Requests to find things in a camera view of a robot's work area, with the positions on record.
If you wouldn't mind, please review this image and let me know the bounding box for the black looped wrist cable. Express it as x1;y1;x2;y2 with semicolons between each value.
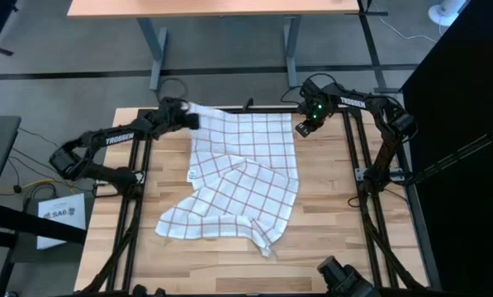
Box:
157;77;188;102
279;73;339;105

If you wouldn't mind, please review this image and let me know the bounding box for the black partition panel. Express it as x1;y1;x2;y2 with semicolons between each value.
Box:
401;0;493;297

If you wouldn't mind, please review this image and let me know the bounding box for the white paper sign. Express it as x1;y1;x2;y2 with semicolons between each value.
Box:
36;192;87;251

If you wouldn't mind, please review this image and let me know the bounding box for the yellow cable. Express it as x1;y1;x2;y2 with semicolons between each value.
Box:
0;177;77;196

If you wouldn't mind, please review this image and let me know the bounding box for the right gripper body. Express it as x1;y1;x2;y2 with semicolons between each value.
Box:
296;78;337;125

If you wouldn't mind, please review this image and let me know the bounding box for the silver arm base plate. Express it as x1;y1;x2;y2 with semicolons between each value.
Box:
354;167;407;183

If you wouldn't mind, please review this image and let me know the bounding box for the black aluminium table frame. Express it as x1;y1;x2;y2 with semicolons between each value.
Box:
80;105;443;297

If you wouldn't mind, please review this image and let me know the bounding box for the black floor cable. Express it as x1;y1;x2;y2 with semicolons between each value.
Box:
0;110;94;168

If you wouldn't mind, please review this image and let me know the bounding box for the coiled black cable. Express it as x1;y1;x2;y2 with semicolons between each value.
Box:
21;182;60;212

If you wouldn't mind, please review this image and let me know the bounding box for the wooden desk top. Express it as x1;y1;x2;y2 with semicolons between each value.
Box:
67;0;361;20

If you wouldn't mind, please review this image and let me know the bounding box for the white fan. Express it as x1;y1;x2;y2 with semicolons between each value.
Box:
427;0;469;27

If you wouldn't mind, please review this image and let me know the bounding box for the black metal beam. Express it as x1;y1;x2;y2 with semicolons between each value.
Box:
0;201;87;245

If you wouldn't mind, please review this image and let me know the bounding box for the white power cable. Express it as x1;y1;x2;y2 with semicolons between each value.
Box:
369;2;443;43

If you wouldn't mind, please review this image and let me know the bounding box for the white red-checked towel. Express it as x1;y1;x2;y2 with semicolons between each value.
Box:
154;101;300;257

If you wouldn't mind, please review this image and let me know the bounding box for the black partition stand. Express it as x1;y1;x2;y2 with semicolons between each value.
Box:
344;0;402;95

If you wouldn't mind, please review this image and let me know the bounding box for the grey desk leg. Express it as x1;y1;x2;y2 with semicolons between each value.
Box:
136;16;168;92
282;15;303;90

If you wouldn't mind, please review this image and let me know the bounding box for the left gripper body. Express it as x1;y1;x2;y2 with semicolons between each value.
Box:
149;97;189;138

